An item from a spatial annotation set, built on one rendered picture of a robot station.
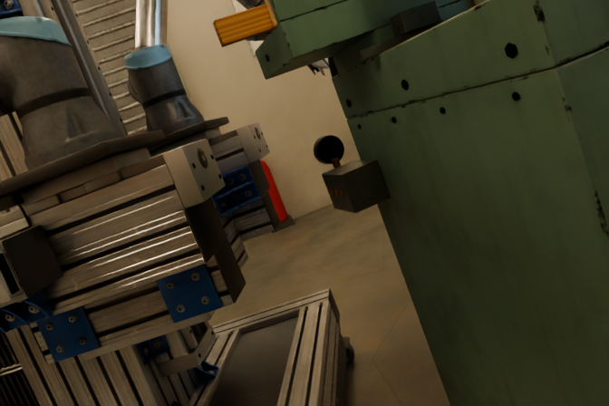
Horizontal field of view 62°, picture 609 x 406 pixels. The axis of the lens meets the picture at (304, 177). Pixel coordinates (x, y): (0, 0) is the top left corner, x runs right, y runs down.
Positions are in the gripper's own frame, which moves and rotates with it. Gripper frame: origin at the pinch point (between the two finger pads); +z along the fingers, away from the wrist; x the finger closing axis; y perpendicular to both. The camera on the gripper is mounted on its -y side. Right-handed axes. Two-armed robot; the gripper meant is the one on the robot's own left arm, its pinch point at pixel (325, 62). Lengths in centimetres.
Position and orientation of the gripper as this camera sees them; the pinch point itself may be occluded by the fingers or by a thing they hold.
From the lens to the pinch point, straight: 138.9
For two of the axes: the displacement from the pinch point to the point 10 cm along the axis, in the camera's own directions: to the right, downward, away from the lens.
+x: -8.1, 5.8, 0.7
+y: 4.6, 5.7, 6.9
